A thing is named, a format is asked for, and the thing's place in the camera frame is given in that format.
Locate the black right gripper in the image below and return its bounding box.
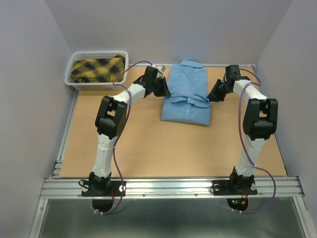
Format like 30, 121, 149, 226
205, 79, 232, 102

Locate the light blue long sleeve shirt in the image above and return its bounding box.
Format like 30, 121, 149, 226
161, 60, 211, 125

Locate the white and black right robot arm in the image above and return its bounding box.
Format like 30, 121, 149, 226
207, 65, 278, 196

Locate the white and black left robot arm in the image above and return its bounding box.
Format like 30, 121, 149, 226
80, 65, 170, 196

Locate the yellow plaid shirt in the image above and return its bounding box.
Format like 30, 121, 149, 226
71, 55, 125, 83

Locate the white plastic basket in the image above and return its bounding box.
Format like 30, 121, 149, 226
64, 50, 129, 91

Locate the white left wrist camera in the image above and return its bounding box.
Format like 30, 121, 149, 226
152, 64, 166, 74

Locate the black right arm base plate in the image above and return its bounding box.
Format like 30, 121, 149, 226
211, 179, 258, 211

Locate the aluminium mounting rail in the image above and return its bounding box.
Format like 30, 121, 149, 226
40, 177, 305, 199

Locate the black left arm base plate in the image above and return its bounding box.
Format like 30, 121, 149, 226
81, 179, 127, 211

